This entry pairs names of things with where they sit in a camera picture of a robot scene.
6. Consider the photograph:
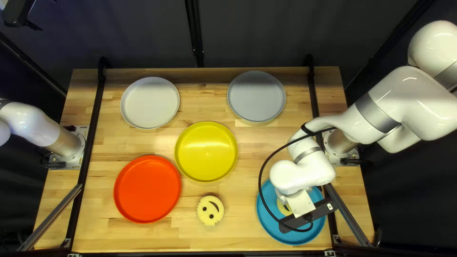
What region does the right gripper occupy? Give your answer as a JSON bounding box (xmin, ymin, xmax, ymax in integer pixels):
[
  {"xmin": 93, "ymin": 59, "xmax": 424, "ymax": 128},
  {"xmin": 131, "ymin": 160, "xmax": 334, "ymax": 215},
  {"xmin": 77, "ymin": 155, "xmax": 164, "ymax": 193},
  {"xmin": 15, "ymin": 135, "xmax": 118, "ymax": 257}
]
[{"xmin": 277, "ymin": 189, "xmax": 317, "ymax": 218}]

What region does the yellow smiling face sponge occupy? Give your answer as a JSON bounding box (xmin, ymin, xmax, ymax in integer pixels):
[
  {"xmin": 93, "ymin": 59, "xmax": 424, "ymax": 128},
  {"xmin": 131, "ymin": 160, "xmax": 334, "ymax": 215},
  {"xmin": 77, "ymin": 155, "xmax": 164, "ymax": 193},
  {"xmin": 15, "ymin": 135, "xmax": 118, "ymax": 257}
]
[
  {"xmin": 197, "ymin": 195, "xmax": 225, "ymax": 227},
  {"xmin": 276, "ymin": 199, "xmax": 295, "ymax": 217}
]

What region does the teal round plate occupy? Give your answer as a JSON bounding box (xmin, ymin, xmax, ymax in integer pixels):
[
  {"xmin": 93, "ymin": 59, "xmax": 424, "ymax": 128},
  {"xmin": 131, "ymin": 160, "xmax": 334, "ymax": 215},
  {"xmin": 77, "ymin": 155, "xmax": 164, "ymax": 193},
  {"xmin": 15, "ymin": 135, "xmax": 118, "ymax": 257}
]
[{"xmin": 256, "ymin": 178, "xmax": 328, "ymax": 246}]

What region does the yellow round plate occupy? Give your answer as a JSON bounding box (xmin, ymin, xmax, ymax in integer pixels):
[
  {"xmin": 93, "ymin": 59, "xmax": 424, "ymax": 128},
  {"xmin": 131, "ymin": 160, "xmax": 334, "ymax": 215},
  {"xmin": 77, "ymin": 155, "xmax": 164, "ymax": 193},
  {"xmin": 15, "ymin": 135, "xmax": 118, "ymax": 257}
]
[{"xmin": 174, "ymin": 121, "xmax": 239, "ymax": 183}]

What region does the blue-grey round plate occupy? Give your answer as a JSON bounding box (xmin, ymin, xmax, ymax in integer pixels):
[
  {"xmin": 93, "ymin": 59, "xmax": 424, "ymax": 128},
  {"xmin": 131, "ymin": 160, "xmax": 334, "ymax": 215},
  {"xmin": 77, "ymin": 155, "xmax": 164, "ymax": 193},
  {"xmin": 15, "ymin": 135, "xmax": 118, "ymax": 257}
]
[{"xmin": 227, "ymin": 70, "xmax": 286, "ymax": 123}]

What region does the orange round plate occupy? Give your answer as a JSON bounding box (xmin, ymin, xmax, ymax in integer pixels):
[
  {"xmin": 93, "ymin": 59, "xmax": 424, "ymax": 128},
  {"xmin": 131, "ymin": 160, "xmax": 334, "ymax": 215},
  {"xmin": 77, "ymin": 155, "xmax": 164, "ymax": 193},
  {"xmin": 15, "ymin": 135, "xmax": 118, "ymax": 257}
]
[{"xmin": 113, "ymin": 155, "xmax": 182, "ymax": 225}]

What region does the light grey round plate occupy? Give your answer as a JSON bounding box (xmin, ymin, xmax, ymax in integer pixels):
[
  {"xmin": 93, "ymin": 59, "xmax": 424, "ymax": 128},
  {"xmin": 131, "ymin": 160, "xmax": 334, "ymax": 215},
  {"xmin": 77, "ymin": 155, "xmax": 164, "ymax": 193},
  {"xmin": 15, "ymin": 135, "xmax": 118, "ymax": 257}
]
[{"xmin": 120, "ymin": 76, "xmax": 180, "ymax": 130}]

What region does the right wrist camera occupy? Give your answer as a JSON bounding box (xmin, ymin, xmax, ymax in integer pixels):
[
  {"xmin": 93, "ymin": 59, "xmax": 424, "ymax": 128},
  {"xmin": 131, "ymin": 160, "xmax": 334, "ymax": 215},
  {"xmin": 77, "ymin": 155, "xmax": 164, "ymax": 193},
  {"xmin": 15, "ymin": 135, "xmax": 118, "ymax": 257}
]
[{"xmin": 278, "ymin": 198, "xmax": 338, "ymax": 235}]

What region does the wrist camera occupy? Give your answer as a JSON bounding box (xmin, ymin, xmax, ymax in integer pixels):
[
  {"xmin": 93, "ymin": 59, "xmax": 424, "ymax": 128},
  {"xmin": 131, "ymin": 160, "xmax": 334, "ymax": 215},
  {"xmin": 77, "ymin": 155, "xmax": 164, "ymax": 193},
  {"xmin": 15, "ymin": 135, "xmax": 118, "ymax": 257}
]
[
  {"xmin": 278, "ymin": 198, "xmax": 338, "ymax": 235},
  {"xmin": 1, "ymin": 0, "xmax": 44, "ymax": 31}
]

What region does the black base cable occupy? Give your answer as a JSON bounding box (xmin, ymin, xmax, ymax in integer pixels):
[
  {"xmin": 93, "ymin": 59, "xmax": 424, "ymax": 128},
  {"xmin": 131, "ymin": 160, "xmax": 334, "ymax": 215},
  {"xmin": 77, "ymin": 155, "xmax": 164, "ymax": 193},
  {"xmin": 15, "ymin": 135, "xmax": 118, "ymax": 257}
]
[
  {"xmin": 340, "ymin": 157, "xmax": 373, "ymax": 167},
  {"xmin": 39, "ymin": 152, "xmax": 67, "ymax": 169}
]

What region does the black frame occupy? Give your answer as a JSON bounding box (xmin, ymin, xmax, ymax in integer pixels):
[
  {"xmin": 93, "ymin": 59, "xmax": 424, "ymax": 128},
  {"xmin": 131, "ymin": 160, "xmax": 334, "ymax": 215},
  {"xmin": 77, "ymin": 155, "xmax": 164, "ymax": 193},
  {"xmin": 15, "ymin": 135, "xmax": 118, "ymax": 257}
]
[{"xmin": 0, "ymin": 0, "xmax": 457, "ymax": 257}]

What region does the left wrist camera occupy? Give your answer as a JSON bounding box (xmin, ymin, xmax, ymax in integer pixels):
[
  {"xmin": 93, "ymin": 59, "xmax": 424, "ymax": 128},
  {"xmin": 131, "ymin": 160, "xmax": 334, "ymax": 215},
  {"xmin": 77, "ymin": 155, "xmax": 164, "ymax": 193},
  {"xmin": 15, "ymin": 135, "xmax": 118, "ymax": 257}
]
[{"xmin": 1, "ymin": 0, "xmax": 44, "ymax": 31}]

